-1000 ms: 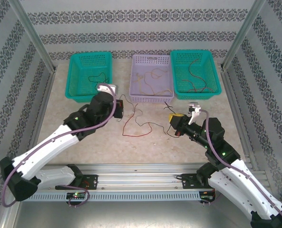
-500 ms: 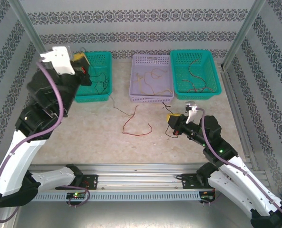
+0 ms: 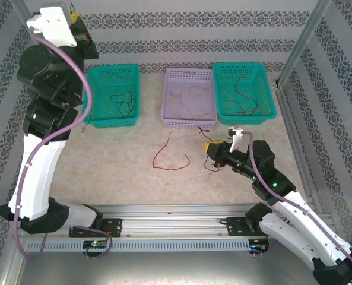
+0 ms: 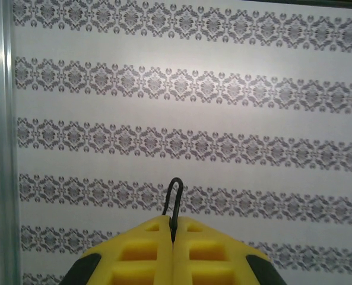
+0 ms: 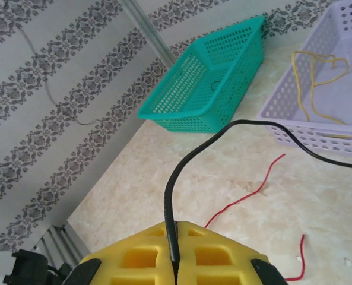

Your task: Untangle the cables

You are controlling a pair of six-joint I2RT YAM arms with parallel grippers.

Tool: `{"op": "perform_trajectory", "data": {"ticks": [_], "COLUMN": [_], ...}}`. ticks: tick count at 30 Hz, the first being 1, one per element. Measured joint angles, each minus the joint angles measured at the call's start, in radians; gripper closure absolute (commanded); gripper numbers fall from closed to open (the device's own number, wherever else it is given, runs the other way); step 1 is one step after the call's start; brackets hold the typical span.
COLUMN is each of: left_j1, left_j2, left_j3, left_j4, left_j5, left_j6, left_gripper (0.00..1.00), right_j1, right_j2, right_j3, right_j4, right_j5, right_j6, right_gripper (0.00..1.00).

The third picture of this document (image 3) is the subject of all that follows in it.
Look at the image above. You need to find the dark brown wire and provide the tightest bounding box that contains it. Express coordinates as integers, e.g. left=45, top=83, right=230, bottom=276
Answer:
left=234, top=73, right=259, bottom=117

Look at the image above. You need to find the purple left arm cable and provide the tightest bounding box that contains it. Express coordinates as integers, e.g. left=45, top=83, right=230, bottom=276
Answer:
left=12, top=29, right=113, bottom=262

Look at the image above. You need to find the yellow wire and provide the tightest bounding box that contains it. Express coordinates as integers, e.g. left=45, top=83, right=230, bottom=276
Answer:
left=179, top=85, right=210, bottom=119
left=169, top=91, right=217, bottom=119

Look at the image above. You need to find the lavender plastic basket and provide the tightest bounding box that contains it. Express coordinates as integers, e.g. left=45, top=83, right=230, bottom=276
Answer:
left=160, top=67, right=218, bottom=130

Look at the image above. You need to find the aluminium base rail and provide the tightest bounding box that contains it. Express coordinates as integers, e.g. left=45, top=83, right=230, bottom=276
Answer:
left=83, top=203, right=271, bottom=238

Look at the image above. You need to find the teal plastic basket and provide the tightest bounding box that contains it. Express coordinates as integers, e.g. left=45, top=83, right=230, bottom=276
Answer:
left=80, top=64, right=141, bottom=129
left=212, top=62, right=277, bottom=125

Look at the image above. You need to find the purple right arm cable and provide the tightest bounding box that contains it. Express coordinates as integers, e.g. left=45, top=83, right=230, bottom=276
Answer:
left=242, top=131, right=352, bottom=285

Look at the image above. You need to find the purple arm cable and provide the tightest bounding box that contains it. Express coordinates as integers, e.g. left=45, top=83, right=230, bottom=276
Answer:
left=242, top=131, right=352, bottom=285
left=12, top=29, right=113, bottom=262

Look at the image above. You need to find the red wire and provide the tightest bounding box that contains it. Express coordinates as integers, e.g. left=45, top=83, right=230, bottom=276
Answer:
left=226, top=99, right=268, bottom=117

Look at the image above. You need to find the black wire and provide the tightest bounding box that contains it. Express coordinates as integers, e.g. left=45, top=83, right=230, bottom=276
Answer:
left=198, top=126, right=221, bottom=172
left=109, top=91, right=137, bottom=119

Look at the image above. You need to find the slotted grey cable duct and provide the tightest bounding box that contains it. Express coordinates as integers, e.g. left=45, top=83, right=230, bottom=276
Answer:
left=24, top=239, right=250, bottom=253

